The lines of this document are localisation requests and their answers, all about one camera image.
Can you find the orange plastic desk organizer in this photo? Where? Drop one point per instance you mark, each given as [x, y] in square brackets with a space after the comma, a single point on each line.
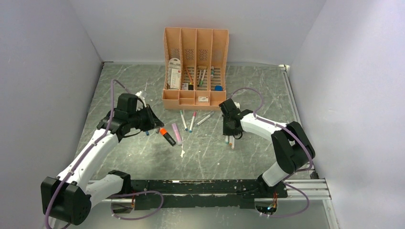
[203, 56]

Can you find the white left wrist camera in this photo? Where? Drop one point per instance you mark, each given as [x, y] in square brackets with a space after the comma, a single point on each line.
[142, 95]

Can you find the white pen pink cap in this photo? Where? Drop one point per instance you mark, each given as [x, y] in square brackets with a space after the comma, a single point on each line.
[192, 122]

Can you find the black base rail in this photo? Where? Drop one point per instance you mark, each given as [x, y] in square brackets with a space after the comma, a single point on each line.
[242, 193]

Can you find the white packaged item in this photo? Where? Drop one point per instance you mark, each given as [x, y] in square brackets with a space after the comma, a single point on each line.
[174, 73]

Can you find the white pen green cap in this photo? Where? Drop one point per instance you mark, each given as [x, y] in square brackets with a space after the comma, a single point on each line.
[183, 121]

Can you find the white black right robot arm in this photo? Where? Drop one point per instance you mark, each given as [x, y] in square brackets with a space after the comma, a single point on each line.
[291, 145]

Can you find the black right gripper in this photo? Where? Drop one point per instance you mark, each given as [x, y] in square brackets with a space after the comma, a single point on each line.
[226, 131]

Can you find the white eraser box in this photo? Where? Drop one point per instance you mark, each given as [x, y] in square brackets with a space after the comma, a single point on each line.
[203, 99]

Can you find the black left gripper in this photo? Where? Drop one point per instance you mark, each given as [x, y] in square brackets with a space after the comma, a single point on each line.
[153, 121]

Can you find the blue round container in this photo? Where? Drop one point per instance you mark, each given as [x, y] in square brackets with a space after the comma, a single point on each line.
[218, 88]

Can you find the orange black highlighter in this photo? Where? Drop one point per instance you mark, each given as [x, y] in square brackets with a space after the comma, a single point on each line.
[167, 136]

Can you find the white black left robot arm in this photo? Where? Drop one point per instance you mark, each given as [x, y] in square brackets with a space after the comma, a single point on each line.
[69, 197]

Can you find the pink highlighter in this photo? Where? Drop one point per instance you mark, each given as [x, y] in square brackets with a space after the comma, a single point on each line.
[177, 133]

